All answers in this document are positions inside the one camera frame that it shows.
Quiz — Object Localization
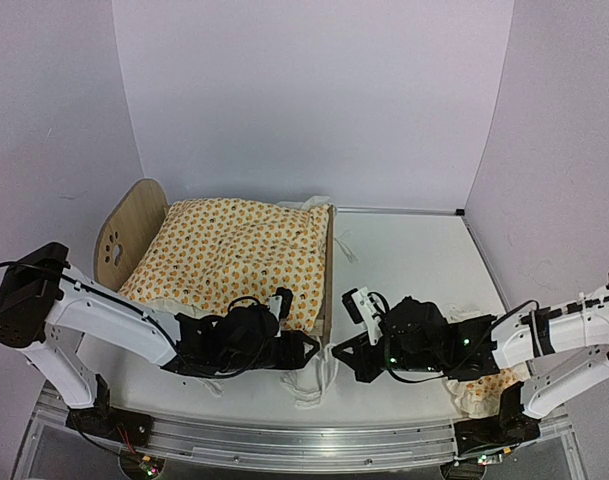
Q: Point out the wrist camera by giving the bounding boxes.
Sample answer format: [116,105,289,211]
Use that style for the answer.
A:
[267,287,293,337]
[341,287,384,346]

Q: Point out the small duck print pillow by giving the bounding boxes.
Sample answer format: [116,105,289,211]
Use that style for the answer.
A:
[444,363,530,419]

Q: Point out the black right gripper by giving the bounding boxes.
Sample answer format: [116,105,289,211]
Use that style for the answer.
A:
[334,331,444,385]

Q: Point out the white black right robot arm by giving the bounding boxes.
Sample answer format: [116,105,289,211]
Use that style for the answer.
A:
[332,275,609,459]

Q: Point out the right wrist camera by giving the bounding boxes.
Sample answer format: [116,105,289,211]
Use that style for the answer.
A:
[341,287,384,346]

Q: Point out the white cushion tie cords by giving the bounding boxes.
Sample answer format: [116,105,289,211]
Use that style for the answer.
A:
[281,344,341,412]
[193,375,226,399]

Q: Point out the wooden pet bed frame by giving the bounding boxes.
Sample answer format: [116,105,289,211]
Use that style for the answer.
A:
[94,179,336,344]

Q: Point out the duck print ruffled cushion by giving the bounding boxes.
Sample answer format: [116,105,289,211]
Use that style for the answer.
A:
[119,198,330,333]

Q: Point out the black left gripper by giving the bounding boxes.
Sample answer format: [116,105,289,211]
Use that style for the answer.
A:
[220,330,320,375]

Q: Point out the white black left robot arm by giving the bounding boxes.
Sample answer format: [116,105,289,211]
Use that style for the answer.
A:
[0,242,320,439]

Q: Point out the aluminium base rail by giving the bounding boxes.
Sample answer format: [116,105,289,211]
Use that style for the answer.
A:
[11,374,588,479]

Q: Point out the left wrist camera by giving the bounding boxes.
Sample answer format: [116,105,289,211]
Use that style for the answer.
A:
[267,287,293,337]

